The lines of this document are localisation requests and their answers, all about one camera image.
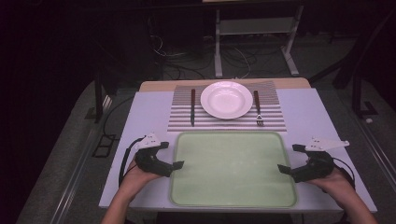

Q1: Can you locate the bundle of floor cables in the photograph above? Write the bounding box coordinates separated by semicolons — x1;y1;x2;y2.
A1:
148;34;265;81

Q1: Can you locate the person's right hand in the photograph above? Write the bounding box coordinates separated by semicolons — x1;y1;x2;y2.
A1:
306;167;357;204

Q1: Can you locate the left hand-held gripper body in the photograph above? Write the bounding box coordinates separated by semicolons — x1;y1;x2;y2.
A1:
134;132;166;175

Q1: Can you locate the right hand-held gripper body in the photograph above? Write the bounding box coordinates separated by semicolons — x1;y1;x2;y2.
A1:
302;137;350;184

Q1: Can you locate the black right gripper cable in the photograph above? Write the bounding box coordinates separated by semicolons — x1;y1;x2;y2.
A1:
332;156;357;191

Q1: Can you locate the brown-handled fork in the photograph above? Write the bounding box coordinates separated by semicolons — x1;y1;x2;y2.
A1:
253;90;265;127

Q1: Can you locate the green plastic tray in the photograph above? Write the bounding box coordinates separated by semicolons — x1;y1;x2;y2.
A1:
169;131;298;208

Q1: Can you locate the white metal table frame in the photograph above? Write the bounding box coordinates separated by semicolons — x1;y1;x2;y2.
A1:
214;4;304;78

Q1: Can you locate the brown-handled table knife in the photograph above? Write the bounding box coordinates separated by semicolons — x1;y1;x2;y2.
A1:
190;88;196;128

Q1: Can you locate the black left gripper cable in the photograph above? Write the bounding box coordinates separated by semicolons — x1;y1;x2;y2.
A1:
118;135;147;189

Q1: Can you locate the black metal stand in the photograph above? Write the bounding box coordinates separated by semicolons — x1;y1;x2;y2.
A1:
350;69;379;119

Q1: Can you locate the white round plate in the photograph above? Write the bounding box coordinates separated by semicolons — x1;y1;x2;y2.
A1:
200;80;254;120

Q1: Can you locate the aluminium floor rail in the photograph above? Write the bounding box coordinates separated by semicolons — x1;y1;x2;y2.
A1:
49;92;115;224
349;115;396;188

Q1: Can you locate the striped placemat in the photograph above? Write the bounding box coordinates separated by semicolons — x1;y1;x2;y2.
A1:
166;81;288;133

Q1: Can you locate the black floor bracket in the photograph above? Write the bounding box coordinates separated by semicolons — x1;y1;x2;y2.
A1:
92;133;118;159

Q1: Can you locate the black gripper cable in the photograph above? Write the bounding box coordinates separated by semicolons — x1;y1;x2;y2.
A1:
332;156;357;191
118;135;147;189

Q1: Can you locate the person's left hand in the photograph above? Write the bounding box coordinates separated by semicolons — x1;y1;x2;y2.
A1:
119;158;163;200

